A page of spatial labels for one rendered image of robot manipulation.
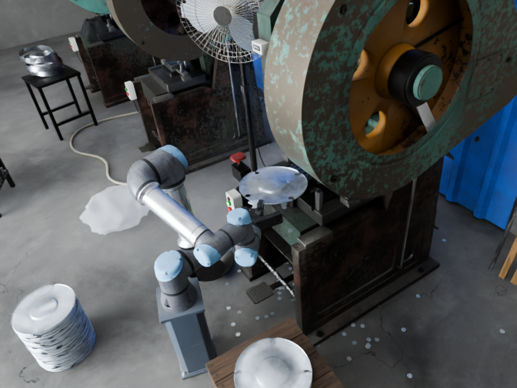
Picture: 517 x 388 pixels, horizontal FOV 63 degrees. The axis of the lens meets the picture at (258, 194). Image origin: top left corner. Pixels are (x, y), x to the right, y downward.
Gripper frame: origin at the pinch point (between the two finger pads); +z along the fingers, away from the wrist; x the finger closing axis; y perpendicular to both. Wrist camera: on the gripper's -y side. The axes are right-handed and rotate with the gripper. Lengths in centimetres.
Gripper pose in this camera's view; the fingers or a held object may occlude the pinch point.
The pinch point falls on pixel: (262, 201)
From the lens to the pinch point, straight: 170.2
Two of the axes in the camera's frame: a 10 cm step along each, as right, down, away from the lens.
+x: 0.8, 8.4, 5.4
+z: 1.2, -5.5, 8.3
